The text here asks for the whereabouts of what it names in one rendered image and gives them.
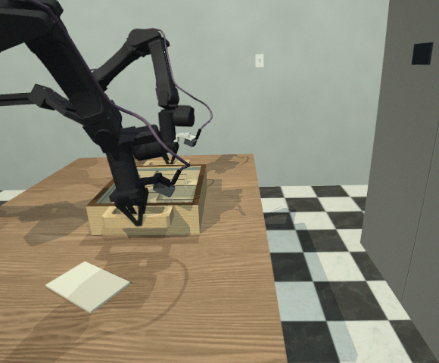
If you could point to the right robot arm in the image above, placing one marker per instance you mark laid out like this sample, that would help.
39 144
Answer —
101 121

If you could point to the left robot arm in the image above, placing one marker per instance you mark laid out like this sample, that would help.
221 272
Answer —
167 93

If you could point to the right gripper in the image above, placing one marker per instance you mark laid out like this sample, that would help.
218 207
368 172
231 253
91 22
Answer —
130 186

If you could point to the wooden maze board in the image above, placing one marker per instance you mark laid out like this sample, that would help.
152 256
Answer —
179 214

